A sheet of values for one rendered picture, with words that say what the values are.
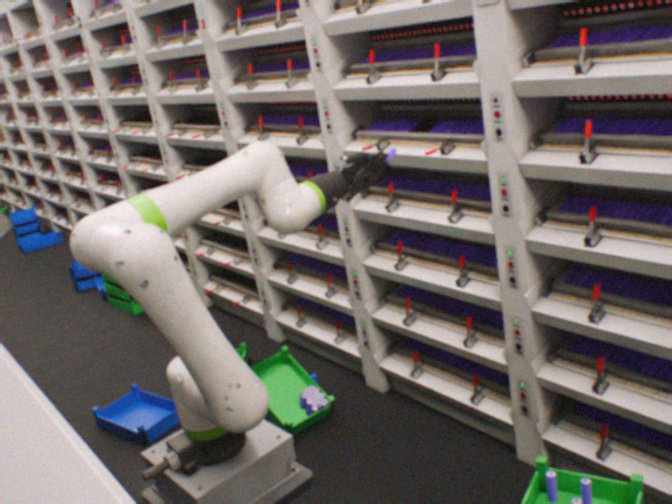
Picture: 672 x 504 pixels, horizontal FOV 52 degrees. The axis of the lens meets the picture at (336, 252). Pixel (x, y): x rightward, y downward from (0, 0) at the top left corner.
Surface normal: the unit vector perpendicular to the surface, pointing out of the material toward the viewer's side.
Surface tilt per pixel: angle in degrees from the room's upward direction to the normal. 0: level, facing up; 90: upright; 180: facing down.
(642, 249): 22
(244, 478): 90
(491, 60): 90
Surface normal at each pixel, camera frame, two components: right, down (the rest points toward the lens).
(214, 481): -0.17, -0.92
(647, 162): -0.44, -0.75
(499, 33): -0.78, 0.32
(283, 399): 0.11, -0.77
